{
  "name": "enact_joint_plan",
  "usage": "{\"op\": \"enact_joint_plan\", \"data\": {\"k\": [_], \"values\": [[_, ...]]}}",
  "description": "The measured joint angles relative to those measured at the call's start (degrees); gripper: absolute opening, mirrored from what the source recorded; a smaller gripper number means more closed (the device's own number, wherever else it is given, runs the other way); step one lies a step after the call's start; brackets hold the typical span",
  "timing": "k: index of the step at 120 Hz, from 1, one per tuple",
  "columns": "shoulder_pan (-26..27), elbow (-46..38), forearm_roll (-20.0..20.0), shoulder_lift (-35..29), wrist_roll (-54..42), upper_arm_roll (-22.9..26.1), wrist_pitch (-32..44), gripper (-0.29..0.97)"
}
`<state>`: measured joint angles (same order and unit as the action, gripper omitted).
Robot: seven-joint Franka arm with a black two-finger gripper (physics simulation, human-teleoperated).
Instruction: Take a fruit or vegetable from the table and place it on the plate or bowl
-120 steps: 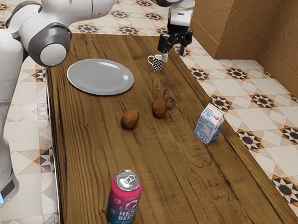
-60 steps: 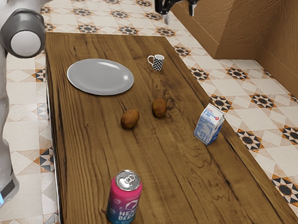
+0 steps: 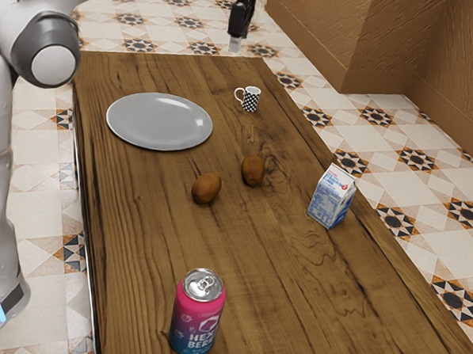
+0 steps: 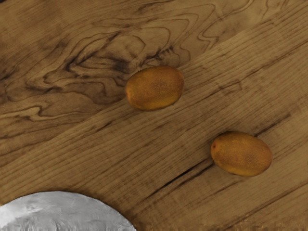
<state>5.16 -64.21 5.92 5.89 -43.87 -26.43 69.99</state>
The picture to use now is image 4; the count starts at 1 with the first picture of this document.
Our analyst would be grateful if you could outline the brown kiwi fruit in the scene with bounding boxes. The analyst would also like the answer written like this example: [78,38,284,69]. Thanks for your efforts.
[210,130,273,178]
[125,65,185,112]

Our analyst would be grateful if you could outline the grey plate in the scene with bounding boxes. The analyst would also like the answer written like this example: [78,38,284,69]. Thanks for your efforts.
[0,191,137,231]

